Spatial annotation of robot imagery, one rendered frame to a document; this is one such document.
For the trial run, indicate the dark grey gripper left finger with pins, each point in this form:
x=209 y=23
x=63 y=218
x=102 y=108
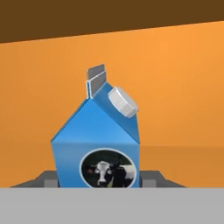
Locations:
x=43 y=179

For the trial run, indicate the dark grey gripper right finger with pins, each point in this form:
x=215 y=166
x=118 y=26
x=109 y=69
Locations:
x=154 y=179

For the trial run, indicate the blue milk carton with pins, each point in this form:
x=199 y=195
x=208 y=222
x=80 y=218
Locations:
x=93 y=131

